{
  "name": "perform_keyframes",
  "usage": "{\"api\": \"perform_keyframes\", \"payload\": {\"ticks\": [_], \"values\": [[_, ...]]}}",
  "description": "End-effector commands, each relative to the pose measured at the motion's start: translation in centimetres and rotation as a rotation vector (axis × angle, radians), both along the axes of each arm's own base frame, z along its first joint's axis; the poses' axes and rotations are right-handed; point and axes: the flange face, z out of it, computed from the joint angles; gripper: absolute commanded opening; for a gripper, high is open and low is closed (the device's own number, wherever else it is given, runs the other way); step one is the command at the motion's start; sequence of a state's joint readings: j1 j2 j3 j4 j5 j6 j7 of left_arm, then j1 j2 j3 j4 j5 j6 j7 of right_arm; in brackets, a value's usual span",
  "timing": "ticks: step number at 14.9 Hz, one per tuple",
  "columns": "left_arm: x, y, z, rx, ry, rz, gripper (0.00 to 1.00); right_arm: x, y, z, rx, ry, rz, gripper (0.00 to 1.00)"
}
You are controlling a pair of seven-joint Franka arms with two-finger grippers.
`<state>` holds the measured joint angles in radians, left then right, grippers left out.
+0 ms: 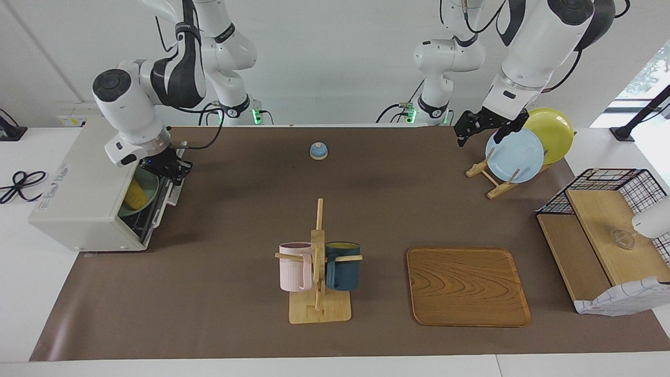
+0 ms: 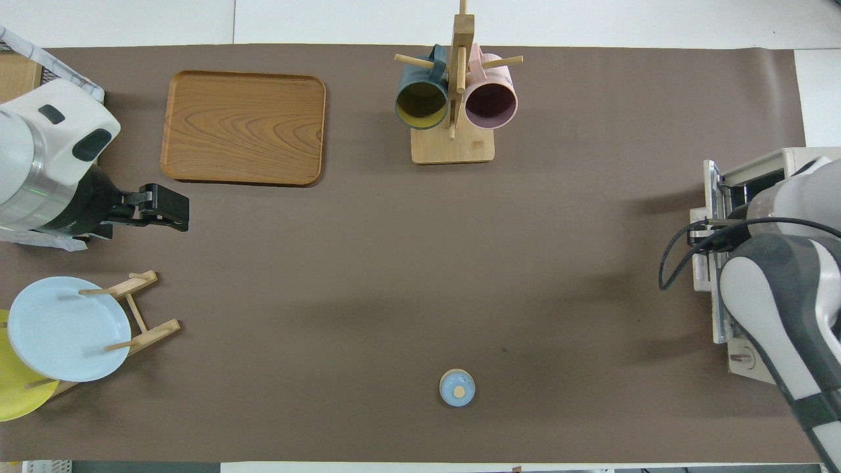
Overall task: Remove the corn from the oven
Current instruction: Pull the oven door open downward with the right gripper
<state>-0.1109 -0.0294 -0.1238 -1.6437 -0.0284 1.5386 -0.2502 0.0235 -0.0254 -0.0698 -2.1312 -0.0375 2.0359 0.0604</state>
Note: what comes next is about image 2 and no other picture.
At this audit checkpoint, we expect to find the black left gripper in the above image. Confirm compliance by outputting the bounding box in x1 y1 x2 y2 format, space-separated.
39 164 190 240

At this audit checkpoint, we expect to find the white toaster oven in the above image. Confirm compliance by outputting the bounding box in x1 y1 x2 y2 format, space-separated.
689 147 841 386

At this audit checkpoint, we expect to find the wooden plate rack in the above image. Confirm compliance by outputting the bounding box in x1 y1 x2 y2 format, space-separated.
25 270 182 399

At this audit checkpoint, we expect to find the light blue plate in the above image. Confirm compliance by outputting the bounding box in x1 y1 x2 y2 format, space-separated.
7 276 132 383

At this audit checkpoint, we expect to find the wooden serving tray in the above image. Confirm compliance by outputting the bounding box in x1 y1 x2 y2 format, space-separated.
160 70 327 188

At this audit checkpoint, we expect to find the wide light wooden shelf board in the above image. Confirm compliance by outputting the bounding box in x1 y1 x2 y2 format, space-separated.
0 53 41 106

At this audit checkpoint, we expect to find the yellow plate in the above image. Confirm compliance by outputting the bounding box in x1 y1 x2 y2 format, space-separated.
0 309 60 422

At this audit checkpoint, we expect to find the brown table mat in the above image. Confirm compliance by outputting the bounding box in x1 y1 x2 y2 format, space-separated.
0 43 838 464

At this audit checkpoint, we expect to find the dark blue mug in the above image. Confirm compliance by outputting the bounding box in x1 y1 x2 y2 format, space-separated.
394 45 451 131

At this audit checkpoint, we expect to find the wooden mug tree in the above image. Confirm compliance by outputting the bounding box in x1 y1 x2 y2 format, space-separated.
394 0 524 165

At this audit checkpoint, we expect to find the small blue lidded jar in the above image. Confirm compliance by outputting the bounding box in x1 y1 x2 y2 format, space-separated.
439 369 476 408

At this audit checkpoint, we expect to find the pink mug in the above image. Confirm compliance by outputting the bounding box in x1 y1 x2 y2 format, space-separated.
464 43 519 130

